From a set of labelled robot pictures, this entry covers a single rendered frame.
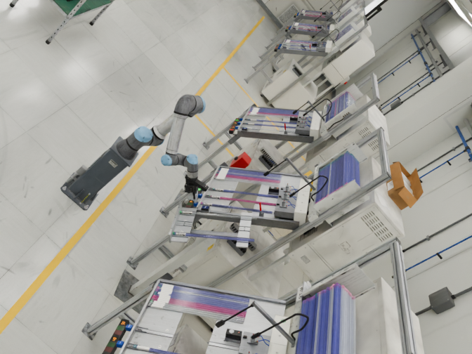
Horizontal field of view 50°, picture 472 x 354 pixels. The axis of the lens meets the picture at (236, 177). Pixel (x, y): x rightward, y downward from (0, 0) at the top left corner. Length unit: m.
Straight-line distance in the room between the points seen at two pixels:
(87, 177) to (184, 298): 1.37
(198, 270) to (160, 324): 1.19
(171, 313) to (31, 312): 0.92
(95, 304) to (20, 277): 0.53
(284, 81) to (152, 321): 5.78
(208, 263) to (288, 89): 4.66
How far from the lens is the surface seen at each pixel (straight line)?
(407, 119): 6.46
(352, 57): 7.78
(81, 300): 3.48
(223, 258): 3.65
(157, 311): 2.72
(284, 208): 3.44
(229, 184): 3.82
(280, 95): 7.96
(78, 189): 3.84
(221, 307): 2.72
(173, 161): 3.35
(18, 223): 3.50
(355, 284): 2.55
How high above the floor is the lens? 2.58
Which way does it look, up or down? 26 degrees down
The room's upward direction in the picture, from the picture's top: 53 degrees clockwise
